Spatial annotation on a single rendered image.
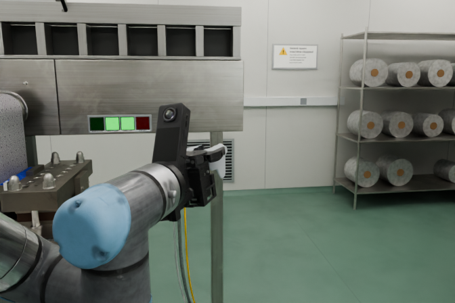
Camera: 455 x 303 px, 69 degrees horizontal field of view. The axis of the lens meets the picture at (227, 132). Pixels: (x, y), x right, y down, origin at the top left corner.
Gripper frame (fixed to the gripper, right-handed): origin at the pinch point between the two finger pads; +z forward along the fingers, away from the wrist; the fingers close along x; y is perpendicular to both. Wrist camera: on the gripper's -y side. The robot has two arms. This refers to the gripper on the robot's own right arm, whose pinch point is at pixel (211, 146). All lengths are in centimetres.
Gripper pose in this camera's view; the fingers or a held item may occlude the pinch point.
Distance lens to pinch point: 65.2
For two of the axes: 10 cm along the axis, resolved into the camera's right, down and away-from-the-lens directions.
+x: 9.3, -0.8, -3.6
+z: 3.4, -1.5, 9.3
